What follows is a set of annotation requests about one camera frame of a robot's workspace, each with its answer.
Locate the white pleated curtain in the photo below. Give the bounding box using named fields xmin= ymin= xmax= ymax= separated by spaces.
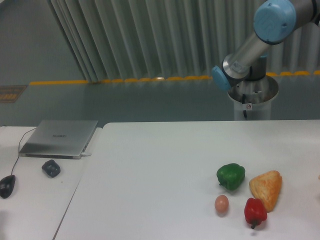
xmin=48 ymin=0 xmax=320 ymax=82

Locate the small black case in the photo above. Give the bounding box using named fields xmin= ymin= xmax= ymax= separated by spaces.
xmin=41 ymin=159 xmax=61 ymax=178

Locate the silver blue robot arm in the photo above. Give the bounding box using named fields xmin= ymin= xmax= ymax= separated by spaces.
xmin=211 ymin=0 xmax=320 ymax=91

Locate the silver closed laptop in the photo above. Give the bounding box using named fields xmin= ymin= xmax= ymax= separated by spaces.
xmin=19 ymin=120 xmax=98 ymax=160

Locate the orange toy bread wedge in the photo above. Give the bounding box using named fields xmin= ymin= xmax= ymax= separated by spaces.
xmin=249 ymin=170 xmax=283 ymax=213

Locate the red bell pepper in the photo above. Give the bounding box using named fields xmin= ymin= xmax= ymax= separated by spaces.
xmin=244 ymin=197 xmax=268 ymax=229

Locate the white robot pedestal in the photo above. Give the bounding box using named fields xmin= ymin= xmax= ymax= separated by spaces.
xmin=227 ymin=75 xmax=279 ymax=121

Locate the black computer mouse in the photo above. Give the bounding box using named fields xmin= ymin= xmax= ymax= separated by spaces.
xmin=0 ymin=174 xmax=16 ymax=199

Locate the brown egg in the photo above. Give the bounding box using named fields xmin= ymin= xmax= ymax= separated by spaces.
xmin=214 ymin=195 xmax=229 ymax=214

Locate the white laptop plug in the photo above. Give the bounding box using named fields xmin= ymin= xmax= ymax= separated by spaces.
xmin=81 ymin=152 xmax=92 ymax=157

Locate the black mouse cable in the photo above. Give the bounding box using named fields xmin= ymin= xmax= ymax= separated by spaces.
xmin=0 ymin=124 xmax=38 ymax=176

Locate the green bell pepper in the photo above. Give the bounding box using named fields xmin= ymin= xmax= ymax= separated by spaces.
xmin=216 ymin=163 xmax=246 ymax=191

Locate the black pedestal cable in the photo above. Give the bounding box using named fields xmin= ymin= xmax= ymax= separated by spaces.
xmin=241 ymin=93 xmax=248 ymax=121

